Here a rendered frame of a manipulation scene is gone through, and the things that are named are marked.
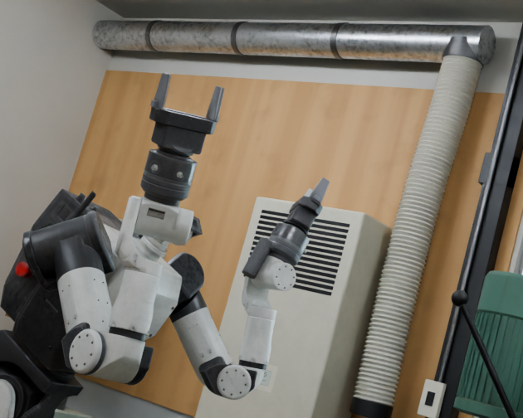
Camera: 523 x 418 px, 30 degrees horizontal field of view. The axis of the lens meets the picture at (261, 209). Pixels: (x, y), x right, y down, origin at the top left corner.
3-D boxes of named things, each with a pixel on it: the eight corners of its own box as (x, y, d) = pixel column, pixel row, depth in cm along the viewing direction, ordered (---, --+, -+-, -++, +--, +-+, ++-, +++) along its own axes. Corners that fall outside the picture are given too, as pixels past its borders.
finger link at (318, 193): (330, 183, 231) (319, 204, 229) (320, 176, 231) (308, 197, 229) (333, 182, 229) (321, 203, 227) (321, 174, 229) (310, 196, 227)
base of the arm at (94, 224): (26, 274, 180) (17, 225, 186) (47, 303, 191) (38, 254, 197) (103, 250, 181) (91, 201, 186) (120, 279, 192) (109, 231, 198)
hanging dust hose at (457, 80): (359, 413, 367) (447, 69, 387) (398, 425, 356) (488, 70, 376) (336, 408, 353) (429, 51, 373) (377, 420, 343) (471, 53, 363)
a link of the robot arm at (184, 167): (143, 101, 172) (126, 165, 174) (164, 111, 164) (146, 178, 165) (204, 115, 178) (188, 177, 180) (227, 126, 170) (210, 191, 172)
